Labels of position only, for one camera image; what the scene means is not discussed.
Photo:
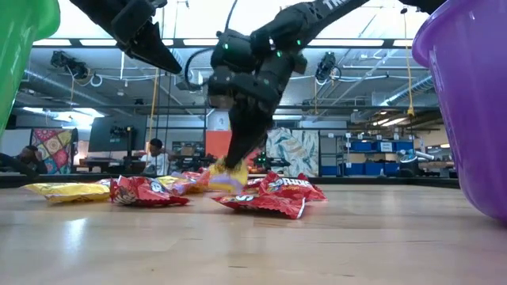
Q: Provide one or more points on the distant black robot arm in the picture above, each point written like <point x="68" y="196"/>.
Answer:
<point x="273" y="161"/>

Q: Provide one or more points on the leaf pattern wall panel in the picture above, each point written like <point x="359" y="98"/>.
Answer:
<point x="301" y="152"/>

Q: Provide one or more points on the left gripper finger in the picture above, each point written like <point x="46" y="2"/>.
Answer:
<point x="154" y="49"/>

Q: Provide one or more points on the black monitor on stand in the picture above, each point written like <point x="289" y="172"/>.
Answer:
<point x="117" y="132"/>

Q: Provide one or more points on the colourful patterned wall hanging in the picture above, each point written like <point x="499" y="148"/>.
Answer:
<point x="53" y="150"/>

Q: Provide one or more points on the green plastic halloween bucket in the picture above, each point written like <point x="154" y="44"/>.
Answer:
<point x="20" y="47"/>

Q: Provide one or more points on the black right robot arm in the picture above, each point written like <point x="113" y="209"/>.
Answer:
<point x="317" y="16"/>

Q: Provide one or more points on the orange wall panel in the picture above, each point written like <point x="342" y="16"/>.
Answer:
<point x="217" y="144"/>

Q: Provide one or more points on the shelf with blue bins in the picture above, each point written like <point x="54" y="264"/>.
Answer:
<point x="368" y="158"/>

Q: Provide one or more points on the person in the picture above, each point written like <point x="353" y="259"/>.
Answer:
<point x="156" y="158"/>
<point x="29" y="158"/>

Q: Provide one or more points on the yellow Sour Patch candy bag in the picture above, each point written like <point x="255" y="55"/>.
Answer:
<point x="178" y="185"/>
<point x="227" y="178"/>
<point x="67" y="192"/>

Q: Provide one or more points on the black ceiling-hung device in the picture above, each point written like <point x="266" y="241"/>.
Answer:
<point x="326" y="65"/>
<point x="69" y="63"/>

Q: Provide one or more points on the purple plastic halloween bucket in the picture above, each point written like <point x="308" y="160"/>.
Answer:
<point x="475" y="118"/>

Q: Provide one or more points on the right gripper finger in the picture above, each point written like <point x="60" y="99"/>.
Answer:
<point x="237" y="138"/>
<point x="257" y="130"/>

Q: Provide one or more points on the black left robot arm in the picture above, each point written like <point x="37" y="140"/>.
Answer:
<point x="99" y="8"/>

